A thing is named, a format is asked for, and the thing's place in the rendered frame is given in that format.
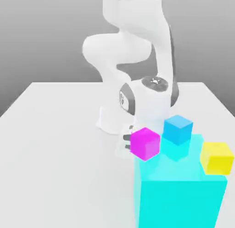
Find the small magenta cube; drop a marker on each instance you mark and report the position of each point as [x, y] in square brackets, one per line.
[145, 143]

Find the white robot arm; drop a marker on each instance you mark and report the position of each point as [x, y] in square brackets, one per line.
[128, 48]

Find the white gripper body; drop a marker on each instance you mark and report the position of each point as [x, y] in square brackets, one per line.
[120, 153]

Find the small blue cube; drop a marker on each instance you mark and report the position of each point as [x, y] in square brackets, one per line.
[177, 129]

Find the large cyan box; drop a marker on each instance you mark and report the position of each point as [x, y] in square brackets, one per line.
[180, 200]

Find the small yellow cube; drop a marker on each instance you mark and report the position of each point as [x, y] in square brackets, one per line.
[217, 159]

